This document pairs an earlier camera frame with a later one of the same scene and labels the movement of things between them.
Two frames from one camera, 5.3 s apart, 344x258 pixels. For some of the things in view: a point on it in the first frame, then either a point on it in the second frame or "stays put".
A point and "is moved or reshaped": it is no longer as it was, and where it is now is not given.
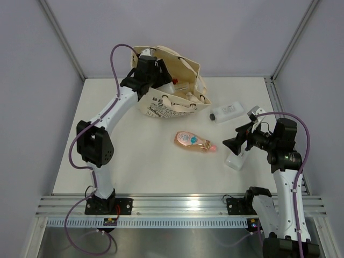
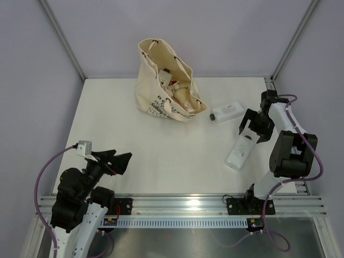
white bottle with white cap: x=169 y=87 is moved or reshaped
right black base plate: x=240 y=206 stays put
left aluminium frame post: x=65 y=41 stays put
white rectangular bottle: x=235 y=161 stays put
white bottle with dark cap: x=222 y=113 stays put
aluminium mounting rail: x=169 y=206 stays put
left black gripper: x=163 y=77 → x=119 y=162
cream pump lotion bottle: x=183 y=87 → x=182 y=94
